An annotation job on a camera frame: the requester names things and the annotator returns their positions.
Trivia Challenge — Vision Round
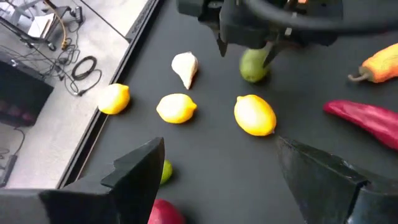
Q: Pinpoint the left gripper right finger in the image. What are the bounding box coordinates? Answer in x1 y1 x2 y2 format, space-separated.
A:
275 136 398 224

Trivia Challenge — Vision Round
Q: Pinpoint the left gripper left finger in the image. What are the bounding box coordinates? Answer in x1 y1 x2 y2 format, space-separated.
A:
39 136 165 224

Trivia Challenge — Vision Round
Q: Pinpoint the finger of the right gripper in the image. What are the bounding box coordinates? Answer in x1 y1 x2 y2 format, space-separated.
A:
216 30 229 58
263 42 282 68

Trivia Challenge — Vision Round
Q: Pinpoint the green lime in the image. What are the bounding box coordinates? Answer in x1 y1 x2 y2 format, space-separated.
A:
238 48 271 84

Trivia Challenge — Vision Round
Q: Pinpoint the green cucumber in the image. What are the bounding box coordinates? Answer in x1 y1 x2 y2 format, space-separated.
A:
159 159 174 186

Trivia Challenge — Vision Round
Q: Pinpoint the red apple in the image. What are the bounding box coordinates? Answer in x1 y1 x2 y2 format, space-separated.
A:
147 198 187 224

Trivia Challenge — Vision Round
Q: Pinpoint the white garlic bulb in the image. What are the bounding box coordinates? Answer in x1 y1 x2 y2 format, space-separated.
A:
170 51 200 91

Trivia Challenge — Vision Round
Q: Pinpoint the yellow lemon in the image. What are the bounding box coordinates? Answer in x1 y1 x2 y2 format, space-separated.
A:
97 83 131 116
233 94 278 138
155 93 198 125

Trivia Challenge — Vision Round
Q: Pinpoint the red chili pepper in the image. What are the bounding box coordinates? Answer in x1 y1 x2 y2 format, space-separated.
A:
322 99 398 152

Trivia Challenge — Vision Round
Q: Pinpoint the long orange pepper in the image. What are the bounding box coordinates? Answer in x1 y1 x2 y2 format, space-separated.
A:
347 42 398 84

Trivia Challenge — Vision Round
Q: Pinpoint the black power strip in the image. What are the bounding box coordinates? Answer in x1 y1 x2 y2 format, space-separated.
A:
0 154 19 189

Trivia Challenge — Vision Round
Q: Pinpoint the black storage cabinet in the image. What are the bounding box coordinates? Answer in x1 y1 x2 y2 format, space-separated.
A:
0 51 55 128

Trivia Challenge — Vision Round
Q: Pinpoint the white box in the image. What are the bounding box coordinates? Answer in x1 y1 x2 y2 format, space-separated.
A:
27 14 56 39

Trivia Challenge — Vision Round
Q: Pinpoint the black table frame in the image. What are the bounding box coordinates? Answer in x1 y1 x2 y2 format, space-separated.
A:
55 0 161 190

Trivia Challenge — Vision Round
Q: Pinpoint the coiled black cable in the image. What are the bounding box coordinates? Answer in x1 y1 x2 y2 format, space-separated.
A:
63 55 103 97

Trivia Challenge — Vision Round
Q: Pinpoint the orange power cable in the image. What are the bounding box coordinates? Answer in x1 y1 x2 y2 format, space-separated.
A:
43 0 71 52

